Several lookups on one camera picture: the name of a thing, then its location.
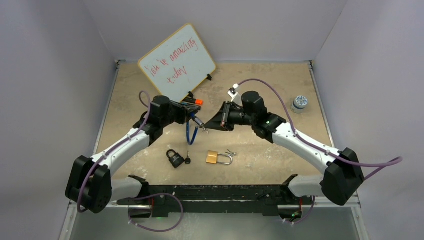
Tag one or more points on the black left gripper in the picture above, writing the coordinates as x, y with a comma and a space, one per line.
184, 112

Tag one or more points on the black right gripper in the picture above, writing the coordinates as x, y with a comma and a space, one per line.
222, 121

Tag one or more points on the blue cable lock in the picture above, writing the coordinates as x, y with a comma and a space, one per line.
199, 124

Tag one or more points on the black-headed key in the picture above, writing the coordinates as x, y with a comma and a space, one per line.
187, 159

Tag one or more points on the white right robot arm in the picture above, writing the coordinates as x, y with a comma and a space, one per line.
340, 177

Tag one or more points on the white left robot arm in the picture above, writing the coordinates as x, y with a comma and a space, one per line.
90, 184

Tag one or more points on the silver key bunch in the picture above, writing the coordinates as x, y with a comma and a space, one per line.
231, 153

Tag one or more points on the orange-capped black marker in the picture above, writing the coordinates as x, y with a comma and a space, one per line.
194, 101

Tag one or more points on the white dry-erase board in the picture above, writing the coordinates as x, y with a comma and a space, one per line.
179, 64

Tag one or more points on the brass padlock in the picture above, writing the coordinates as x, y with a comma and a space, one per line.
213, 157

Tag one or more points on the black padlock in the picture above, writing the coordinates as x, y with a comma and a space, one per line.
175, 158

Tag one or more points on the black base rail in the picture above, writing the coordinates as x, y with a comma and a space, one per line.
267, 200

